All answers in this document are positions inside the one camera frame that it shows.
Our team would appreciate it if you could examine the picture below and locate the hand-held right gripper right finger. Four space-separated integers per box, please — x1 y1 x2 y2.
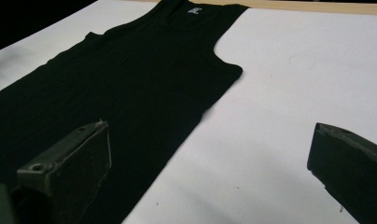
307 122 377 224

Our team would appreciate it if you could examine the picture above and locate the black tank top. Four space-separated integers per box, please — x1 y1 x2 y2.
0 0 250 224

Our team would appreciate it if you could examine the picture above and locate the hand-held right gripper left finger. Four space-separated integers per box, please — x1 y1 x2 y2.
17 120 112 224

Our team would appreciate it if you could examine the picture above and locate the white board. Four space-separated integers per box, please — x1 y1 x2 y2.
0 0 377 224

